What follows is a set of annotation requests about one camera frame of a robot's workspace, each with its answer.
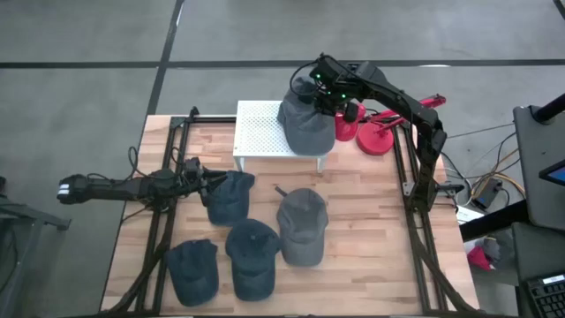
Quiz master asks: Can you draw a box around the red desk lamp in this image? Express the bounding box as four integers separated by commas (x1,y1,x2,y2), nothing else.
334,93,448,157

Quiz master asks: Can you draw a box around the red cloth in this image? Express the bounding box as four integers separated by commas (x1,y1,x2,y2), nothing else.
466,245,493,271

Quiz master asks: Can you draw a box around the grey baseball cap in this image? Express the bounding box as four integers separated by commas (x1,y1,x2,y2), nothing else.
274,185,330,268
276,75,337,156

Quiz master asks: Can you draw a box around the black keyboard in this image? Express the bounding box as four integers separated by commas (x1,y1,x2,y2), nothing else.
526,273,565,318

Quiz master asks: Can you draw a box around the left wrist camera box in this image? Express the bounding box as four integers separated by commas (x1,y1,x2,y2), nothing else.
183,156,205,177

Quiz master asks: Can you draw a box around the white paper sheet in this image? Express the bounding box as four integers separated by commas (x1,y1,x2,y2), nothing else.
456,204,486,225

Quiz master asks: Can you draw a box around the grey desk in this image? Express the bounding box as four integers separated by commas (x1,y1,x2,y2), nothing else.
513,103,565,233

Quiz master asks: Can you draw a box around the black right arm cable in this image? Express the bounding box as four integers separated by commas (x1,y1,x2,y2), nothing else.
289,58,323,97

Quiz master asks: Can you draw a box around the white perforated metal shelf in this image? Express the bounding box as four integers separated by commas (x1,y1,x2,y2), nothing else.
232,100,330,174

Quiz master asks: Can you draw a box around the grey metal stand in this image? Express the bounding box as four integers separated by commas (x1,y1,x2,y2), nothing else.
0,175,72,318

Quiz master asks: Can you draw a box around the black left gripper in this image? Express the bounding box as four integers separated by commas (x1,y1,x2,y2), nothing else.
189,170,230,208

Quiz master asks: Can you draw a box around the dark blue baseball cap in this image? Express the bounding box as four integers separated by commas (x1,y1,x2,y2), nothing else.
206,170,257,227
166,238,221,308
224,218,282,303

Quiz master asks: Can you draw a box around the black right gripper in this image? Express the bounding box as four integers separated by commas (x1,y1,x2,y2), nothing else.
308,53,359,125

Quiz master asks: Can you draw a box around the black aluminium table frame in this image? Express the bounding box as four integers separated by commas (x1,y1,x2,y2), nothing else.
100,105,485,318

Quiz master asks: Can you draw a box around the tablet with blue screen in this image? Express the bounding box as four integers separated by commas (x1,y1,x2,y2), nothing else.
538,158,565,186

